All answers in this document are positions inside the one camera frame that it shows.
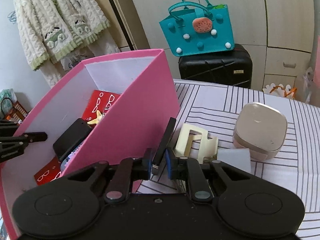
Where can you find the cream knitted cardigan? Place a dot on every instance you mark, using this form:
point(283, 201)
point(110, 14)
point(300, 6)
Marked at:
point(52, 31)

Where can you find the beige wardrobe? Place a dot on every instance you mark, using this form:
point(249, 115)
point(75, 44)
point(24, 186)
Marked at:
point(248, 43)

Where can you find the beige rounded case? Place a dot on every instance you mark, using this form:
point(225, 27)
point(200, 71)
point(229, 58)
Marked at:
point(261, 129)

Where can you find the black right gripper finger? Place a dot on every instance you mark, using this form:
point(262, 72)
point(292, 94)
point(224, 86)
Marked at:
point(14, 146)

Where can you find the pink storage box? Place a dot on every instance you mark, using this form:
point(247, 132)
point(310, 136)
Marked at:
point(136, 121)

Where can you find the black suitcase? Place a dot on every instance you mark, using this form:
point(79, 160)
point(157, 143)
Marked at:
point(232, 68)

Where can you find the yellow star clip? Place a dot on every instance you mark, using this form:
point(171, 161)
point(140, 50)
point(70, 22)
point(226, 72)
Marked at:
point(97, 119)

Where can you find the teal felt handbag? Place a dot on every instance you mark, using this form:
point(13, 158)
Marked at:
point(192, 28)

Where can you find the black slim battery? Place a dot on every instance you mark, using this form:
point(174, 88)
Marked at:
point(159, 154)

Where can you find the striped white tablecloth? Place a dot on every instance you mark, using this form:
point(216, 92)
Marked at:
point(217, 109)

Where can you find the cream plastic clip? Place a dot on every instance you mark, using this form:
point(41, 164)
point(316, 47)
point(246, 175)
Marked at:
point(194, 142)

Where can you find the black box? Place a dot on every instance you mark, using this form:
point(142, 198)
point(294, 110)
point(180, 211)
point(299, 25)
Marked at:
point(72, 137)

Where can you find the white orange flower bag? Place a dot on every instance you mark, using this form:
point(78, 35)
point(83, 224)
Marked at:
point(280, 90)

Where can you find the pink paper bag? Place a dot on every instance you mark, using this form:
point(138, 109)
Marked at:
point(316, 77)

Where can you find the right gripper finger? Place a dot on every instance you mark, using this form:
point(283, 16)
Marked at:
point(192, 173)
point(125, 174)

